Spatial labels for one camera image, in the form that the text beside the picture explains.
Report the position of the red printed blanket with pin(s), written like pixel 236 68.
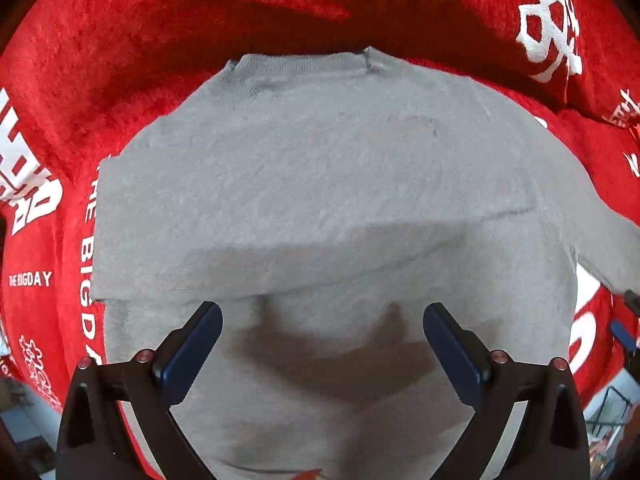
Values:
pixel 125 60

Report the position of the black metal frame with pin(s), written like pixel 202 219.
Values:
pixel 607 412

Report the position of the grey knit sweater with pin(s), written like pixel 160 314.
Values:
pixel 320 170

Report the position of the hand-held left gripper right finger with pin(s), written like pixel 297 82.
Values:
pixel 452 347

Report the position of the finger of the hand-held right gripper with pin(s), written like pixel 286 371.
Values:
pixel 624 336
pixel 633 304

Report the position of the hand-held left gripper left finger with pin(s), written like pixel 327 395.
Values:
pixel 192 347

